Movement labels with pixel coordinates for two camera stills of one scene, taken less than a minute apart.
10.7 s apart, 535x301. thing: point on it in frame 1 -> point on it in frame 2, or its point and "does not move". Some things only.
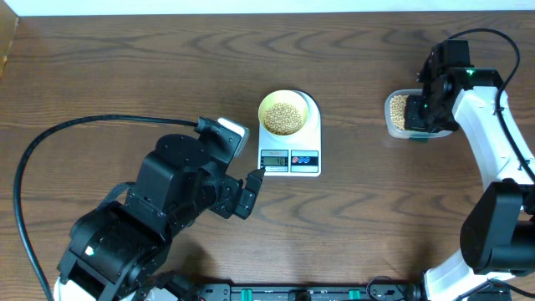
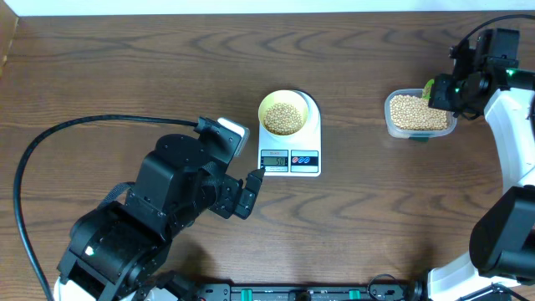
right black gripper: [411, 119] -> [438, 99]
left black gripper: [225, 201] does not move
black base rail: [308, 290] does not move
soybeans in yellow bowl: [282, 119] does not move
